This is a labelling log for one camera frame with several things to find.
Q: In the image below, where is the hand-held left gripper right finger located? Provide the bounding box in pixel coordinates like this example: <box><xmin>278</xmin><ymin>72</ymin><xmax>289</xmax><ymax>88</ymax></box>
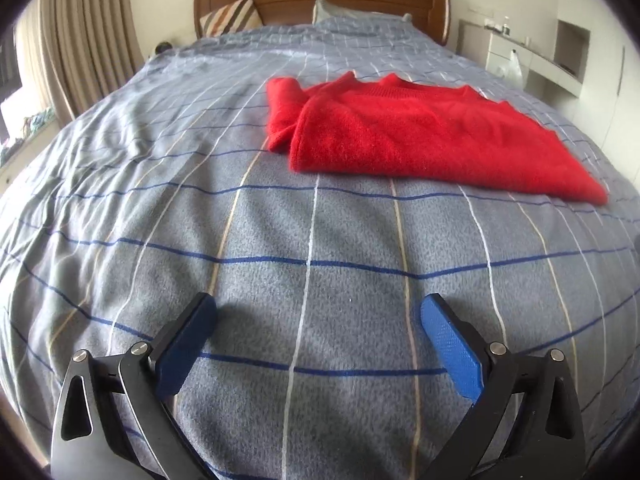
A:
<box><xmin>420</xmin><ymin>294</ymin><xmax>587</xmax><ymax>480</ymax></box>

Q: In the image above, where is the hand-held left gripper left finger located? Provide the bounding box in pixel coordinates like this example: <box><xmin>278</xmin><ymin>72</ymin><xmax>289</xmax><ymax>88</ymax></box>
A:
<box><xmin>50</xmin><ymin>291</ymin><xmax>218</xmax><ymax>480</ymax></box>

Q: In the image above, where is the red knitted sweater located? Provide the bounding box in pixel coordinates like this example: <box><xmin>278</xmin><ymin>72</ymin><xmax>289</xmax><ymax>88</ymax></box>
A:
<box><xmin>266</xmin><ymin>71</ymin><xmax>610</xmax><ymax>206</ymax></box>

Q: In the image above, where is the pile of clothes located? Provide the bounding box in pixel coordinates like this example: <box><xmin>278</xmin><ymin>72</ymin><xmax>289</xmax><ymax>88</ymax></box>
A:
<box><xmin>0</xmin><ymin>107</ymin><xmax>58</xmax><ymax>161</ymax></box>

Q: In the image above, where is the blue checked duvet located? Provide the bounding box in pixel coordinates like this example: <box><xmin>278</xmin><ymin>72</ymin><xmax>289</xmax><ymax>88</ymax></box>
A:
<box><xmin>0</xmin><ymin>15</ymin><xmax>640</xmax><ymax>480</ymax></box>

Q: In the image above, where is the white window seat cabinet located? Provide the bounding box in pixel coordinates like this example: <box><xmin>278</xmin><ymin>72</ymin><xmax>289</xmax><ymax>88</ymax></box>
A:
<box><xmin>0</xmin><ymin>125</ymin><xmax>76</xmax><ymax>196</ymax></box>

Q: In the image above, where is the white plastic bag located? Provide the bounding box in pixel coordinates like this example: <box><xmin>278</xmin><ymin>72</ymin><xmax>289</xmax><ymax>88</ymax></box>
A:
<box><xmin>497</xmin><ymin>49</ymin><xmax>523</xmax><ymax>86</ymax></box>

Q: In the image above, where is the white desk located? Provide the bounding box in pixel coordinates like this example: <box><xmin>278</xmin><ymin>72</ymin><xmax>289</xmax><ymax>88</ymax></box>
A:
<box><xmin>457</xmin><ymin>17</ymin><xmax>583</xmax><ymax>98</ymax></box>

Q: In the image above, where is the white wardrobe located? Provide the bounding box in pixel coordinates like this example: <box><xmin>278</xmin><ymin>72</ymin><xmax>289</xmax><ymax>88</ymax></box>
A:
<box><xmin>555</xmin><ymin>0</ymin><xmax>640</xmax><ymax>161</ymax></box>

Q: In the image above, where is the dark framed window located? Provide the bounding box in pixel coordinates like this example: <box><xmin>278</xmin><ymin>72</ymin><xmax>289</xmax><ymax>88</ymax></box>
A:
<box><xmin>0</xmin><ymin>25</ymin><xmax>21</xmax><ymax>106</ymax></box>

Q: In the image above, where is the beige curtain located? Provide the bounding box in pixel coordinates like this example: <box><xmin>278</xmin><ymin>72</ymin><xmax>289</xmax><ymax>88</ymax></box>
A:
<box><xmin>15</xmin><ymin>0</ymin><xmax>151</xmax><ymax>121</ymax></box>

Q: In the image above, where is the striped cushion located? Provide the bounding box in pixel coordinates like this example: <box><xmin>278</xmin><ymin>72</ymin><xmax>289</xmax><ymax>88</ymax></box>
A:
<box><xmin>200</xmin><ymin>0</ymin><xmax>263</xmax><ymax>38</ymax></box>

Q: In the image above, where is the blue checked pillow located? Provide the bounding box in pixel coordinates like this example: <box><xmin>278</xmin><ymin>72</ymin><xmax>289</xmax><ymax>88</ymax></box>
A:
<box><xmin>312</xmin><ymin>0</ymin><xmax>413</xmax><ymax>26</ymax></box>

